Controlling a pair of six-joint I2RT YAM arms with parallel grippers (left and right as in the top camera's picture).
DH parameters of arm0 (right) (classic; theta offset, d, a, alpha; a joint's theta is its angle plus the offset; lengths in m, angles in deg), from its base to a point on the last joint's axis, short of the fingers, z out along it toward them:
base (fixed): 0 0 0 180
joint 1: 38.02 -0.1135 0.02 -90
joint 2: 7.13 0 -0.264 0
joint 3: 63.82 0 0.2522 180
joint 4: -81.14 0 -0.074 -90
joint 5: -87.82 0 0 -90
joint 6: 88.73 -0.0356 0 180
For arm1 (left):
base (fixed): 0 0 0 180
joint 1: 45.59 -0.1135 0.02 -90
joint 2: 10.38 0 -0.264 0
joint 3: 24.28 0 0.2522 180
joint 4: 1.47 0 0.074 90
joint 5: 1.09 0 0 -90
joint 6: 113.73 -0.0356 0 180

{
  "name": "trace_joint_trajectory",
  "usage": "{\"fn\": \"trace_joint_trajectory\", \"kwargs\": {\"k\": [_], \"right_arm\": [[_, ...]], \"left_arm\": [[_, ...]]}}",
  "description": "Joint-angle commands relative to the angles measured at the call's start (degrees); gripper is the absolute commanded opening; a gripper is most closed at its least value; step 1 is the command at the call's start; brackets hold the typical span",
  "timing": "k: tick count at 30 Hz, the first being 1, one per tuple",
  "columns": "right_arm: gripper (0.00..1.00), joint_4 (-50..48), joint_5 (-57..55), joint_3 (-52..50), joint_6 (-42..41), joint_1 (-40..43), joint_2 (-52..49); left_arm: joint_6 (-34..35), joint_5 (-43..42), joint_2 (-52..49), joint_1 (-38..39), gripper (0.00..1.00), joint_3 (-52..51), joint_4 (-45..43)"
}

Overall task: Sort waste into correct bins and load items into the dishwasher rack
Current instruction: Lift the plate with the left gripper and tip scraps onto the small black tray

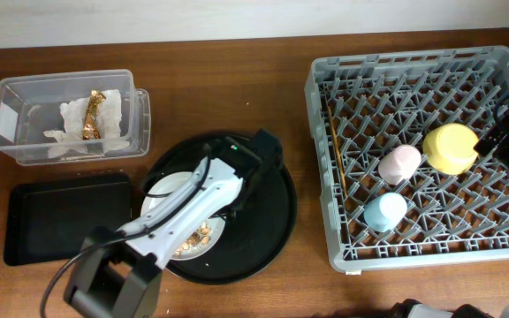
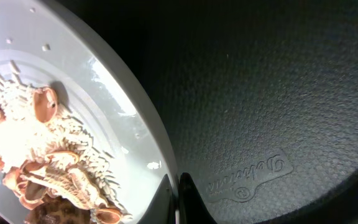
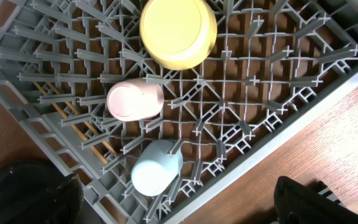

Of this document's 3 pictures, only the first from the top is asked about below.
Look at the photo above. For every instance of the grey dishwasher rack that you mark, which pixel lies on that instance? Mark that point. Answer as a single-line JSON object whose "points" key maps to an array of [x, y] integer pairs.
{"points": [[383, 101]]}

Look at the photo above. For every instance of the wooden chopstick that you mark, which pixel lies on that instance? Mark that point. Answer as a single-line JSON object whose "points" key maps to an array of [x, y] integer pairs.
{"points": [[341, 171]]}

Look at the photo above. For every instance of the clear plastic waste bin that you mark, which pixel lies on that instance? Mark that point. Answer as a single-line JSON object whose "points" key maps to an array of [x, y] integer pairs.
{"points": [[41, 117]]}

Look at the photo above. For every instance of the yellow plastic bowl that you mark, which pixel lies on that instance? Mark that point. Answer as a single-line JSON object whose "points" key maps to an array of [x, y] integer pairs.
{"points": [[450, 148]]}

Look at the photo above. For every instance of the food scraps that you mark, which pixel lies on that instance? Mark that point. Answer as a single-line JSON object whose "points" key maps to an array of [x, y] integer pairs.
{"points": [[198, 243]]}

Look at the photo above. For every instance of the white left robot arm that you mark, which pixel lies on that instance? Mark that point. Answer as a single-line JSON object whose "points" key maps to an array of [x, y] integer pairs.
{"points": [[118, 274]]}

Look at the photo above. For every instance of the pink plastic cup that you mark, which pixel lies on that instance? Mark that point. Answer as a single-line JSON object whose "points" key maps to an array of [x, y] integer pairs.
{"points": [[400, 164]]}

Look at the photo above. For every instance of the round black tray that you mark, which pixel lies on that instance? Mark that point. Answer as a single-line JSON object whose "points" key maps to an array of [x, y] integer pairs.
{"points": [[254, 235]]}

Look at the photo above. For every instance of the black rectangular waste bin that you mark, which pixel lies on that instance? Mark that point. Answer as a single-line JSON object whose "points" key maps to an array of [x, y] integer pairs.
{"points": [[48, 221]]}

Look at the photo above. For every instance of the white paper napkin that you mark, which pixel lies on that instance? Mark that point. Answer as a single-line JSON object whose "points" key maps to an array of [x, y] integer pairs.
{"points": [[96, 117]]}

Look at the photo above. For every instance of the gold snack wrapper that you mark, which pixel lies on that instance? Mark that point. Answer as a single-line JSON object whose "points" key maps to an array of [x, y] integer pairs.
{"points": [[89, 129]]}

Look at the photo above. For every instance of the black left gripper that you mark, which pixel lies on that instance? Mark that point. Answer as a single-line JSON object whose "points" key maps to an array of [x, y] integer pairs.
{"points": [[235, 212]]}

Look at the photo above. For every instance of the light blue plastic cup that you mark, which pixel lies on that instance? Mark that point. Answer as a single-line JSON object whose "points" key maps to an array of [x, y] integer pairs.
{"points": [[385, 212]]}

